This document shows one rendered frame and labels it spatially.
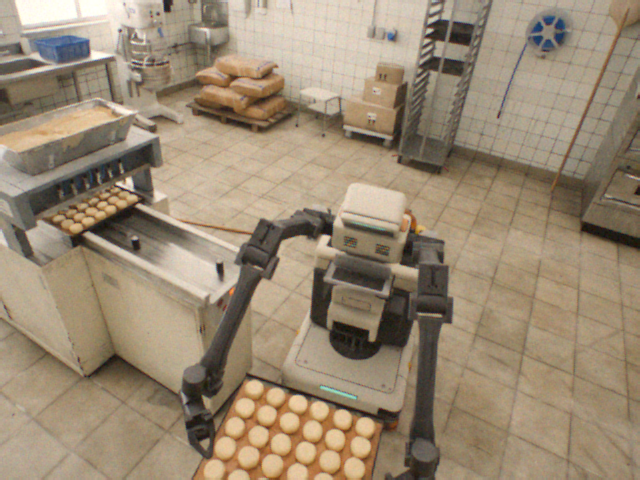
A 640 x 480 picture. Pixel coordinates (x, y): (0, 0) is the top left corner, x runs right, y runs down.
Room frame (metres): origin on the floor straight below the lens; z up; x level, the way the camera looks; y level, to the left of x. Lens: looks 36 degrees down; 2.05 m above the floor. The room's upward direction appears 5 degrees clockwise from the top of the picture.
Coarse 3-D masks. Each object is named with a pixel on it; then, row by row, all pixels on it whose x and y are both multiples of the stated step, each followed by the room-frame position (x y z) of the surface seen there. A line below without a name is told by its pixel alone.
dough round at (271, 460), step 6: (270, 456) 0.51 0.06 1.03; (276, 456) 0.51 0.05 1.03; (264, 462) 0.49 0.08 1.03; (270, 462) 0.49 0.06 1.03; (276, 462) 0.49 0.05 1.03; (282, 462) 0.50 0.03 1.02; (264, 468) 0.48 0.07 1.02; (270, 468) 0.48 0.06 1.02; (276, 468) 0.48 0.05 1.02; (282, 468) 0.49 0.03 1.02; (264, 474) 0.47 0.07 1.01; (270, 474) 0.47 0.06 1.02; (276, 474) 0.47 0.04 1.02
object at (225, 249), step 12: (144, 216) 1.68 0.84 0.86; (156, 216) 1.64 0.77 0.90; (168, 216) 1.64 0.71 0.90; (168, 228) 1.61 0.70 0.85; (180, 228) 1.57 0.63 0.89; (192, 228) 1.57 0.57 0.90; (192, 240) 1.54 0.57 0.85; (204, 240) 1.51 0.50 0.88; (216, 240) 1.49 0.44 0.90; (216, 252) 1.48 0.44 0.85; (228, 252) 1.45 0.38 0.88; (252, 264) 1.40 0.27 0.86
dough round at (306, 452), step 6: (300, 444) 0.54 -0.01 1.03; (306, 444) 0.54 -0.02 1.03; (312, 444) 0.55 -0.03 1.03; (300, 450) 0.53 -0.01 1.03; (306, 450) 0.53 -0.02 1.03; (312, 450) 0.53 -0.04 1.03; (300, 456) 0.51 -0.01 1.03; (306, 456) 0.52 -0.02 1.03; (312, 456) 0.52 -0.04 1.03; (300, 462) 0.51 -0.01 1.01; (306, 462) 0.50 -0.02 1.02; (312, 462) 0.51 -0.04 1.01
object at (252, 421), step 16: (256, 400) 0.66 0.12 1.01; (288, 400) 0.67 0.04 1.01; (256, 416) 0.62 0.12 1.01; (304, 416) 0.63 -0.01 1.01; (352, 416) 0.64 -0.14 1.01; (224, 432) 0.57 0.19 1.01; (272, 432) 0.58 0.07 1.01; (352, 432) 0.60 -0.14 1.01; (240, 448) 0.53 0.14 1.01; (320, 448) 0.55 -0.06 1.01; (288, 464) 0.50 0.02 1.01; (368, 464) 0.52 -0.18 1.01
